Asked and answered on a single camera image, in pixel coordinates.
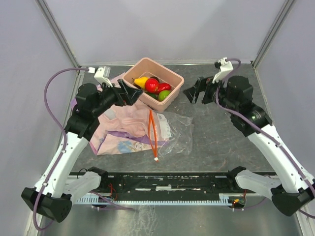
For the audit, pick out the dark green fake vegetable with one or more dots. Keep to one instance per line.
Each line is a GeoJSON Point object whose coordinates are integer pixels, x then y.
{"type": "Point", "coordinates": [154, 96]}

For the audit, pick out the red fake tomato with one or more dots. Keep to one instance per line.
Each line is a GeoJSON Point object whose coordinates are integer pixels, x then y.
{"type": "Point", "coordinates": [151, 85]}

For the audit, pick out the red fake pepper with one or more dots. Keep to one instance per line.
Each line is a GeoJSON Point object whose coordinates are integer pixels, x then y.
{"type": "Point", "coordinates": [163, 87]}

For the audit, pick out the pink purple printed cloth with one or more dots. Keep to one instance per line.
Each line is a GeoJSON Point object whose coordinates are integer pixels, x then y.
{"type": "Point", "coordinates": [129, 129]}

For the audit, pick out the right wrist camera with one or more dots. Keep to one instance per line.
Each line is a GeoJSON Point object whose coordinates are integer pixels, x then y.
{"type": "Point", "coordinates": [224, 67]}

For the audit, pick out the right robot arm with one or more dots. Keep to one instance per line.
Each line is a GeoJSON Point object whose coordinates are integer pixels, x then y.
{"type": "Point", "coordinates": [294, 187]}

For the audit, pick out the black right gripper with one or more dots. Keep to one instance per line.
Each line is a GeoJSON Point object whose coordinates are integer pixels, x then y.
{"type": "Point", "coordinates": [192, 93]}

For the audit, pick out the green fake apple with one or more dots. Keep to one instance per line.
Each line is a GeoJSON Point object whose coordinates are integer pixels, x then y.
{"type": "Point", "coordinates": [163, 95]}

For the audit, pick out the yellow fake pear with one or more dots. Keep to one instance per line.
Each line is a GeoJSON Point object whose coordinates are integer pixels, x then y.
{"type": "Point", "coordinates": [140, 82]}

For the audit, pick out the light blue cable duct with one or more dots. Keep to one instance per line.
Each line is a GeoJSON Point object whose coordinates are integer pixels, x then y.
{"type": "Point", "coordinates": [163, 200]}

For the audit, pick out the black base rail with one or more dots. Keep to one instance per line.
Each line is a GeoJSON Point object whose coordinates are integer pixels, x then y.
{"type": "Point", "coordinates": [132, 184]}

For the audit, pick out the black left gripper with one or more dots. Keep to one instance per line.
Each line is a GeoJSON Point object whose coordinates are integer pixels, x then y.
{"type": "Point", "coordinates": [131, 96]}

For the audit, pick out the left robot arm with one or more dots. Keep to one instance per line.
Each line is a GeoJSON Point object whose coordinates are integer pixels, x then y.
{"type": "Point", "coordinates": [51, 197]}

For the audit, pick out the dark purple fake eggplant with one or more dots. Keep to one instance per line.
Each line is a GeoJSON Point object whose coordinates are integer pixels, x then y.
{"type": "Point", "coordinates": [156, 78]}

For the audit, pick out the pink plastic tub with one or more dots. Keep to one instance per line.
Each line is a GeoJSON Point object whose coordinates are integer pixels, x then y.
{"type": "Point", "coordinates": [148, 67]}

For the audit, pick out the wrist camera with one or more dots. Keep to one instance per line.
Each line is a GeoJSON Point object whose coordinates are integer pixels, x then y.
{"type": "Point", "coordinates": [224, 67]}
{"type": "Point", "coordinates": [102, 75]}

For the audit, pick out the clear zip top bag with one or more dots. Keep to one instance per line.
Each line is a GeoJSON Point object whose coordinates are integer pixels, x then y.
{"type": "Point", "coordinates": [172, 132]}

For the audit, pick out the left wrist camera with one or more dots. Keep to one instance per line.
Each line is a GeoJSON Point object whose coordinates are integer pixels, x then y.
{"type": "Point", "coordinates": [102, 75]}

